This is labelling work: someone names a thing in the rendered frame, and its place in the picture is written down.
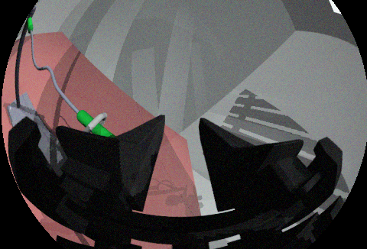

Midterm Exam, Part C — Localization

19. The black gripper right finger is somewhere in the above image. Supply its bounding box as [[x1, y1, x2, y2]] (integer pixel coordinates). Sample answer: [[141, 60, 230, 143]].
[[199, 118, 304, 212]]

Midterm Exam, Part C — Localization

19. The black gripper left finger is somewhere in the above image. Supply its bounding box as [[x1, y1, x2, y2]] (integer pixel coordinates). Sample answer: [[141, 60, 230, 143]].
[[55, 115, 165, 212]]

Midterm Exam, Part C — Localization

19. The orange handle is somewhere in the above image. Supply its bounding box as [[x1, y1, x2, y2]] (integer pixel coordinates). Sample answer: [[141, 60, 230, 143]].
[[83, 112, 107, 133]]

